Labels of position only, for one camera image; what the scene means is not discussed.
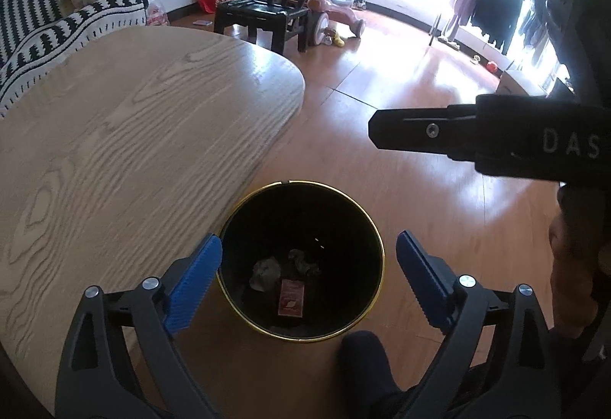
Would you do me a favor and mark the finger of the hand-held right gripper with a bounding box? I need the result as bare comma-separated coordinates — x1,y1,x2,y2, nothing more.
369,105,478,162

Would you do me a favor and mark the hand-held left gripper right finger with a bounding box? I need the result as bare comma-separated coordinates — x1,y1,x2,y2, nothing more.
395,230,580,419

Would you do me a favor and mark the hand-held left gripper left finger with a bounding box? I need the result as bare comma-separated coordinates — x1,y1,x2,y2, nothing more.
55,233,223,419

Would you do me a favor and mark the black bin with gold rim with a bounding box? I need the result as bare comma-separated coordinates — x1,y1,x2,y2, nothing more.
216,180,385,343

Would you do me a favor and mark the person's right hand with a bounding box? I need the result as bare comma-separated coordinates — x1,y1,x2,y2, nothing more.
548,209,597,343

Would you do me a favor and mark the cardboard box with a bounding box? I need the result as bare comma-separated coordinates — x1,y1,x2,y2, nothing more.
496,68,547,95

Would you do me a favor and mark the crumpled grey paper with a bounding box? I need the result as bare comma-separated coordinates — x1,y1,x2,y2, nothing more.
251,257,282,292

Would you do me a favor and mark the small red box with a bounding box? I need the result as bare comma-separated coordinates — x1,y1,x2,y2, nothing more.
278,279,306,319

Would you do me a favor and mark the person's foot in dark sock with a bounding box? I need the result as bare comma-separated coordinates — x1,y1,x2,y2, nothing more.
338,330,416,419

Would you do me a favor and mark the dark crumpled wrapper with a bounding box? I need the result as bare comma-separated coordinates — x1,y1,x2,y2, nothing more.
286,249,323,279

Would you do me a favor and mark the black hanging jacket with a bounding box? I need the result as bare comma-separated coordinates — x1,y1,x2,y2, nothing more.
470,0,526,54

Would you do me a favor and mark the pink printed plastic bag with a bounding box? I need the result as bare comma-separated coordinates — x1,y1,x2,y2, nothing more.
145,0,170,27

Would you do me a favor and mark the black white patterned sofa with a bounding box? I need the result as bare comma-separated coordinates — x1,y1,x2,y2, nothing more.
0,0,149,119

